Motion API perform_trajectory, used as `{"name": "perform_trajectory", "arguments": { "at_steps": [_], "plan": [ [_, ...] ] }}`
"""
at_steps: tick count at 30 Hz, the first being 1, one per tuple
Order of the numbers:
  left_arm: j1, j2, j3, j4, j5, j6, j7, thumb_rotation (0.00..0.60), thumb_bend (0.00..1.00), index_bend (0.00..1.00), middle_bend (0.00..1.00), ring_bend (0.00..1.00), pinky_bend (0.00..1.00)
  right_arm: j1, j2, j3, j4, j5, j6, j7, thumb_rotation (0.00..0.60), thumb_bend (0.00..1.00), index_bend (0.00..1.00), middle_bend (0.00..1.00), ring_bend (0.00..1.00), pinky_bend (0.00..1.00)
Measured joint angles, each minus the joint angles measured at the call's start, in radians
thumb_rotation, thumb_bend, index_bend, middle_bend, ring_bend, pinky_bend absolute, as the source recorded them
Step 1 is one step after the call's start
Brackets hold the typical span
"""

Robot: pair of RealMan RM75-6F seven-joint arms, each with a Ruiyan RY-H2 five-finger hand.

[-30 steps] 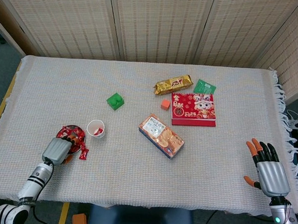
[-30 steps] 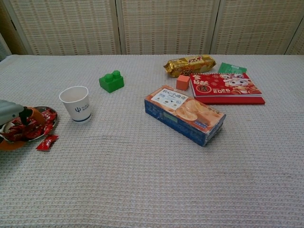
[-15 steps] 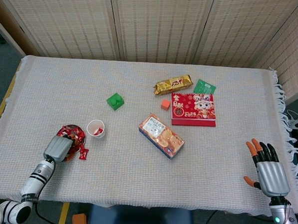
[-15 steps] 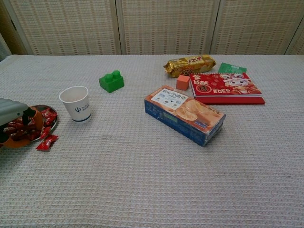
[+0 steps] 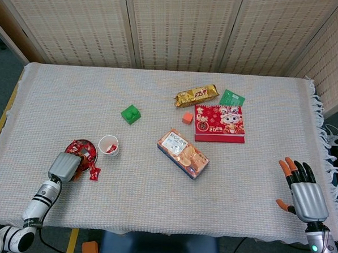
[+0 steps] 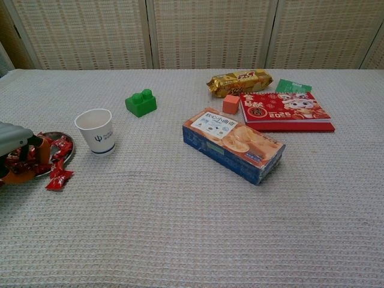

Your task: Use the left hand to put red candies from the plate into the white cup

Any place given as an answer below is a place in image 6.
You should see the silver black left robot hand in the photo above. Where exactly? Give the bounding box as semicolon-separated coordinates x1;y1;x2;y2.
0;121;55;188

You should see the round silver metal plate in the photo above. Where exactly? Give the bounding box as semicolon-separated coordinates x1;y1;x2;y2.
29;131;77;178

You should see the red candy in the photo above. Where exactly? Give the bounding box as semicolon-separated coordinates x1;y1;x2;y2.
44;167;75;191
50;135;74;153
49;158;66;175
50;149;73;163

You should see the white paper cup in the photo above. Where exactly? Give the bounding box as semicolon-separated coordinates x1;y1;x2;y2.
74;108;117;157

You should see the brown screen panel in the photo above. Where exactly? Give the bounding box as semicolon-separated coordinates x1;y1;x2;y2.
0;0;34;73

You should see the woven folding screen panel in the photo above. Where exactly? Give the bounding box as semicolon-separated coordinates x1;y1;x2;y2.
359;26;384;70
5;0;154;70
265;0;384;70
146;0;278;70

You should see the green toy building brick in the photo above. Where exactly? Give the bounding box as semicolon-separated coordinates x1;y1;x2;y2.
125;88;158;119

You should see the white woven tablecloth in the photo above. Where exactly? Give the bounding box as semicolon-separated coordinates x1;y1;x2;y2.
0;68;384;288

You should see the orange blue cookie box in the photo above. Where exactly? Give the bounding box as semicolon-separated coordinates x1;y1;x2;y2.
182;107;286;186

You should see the small orange cube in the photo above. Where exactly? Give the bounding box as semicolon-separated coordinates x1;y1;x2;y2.
222;94;241;115

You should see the gold biscuit packet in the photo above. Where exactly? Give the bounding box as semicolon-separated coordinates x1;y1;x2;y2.
206;68;274;98

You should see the red desk calendar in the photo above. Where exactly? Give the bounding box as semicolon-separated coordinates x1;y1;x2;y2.
239;91;336;133

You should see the green foil sachet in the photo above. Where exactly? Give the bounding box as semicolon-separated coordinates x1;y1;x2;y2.
275;78;313;94

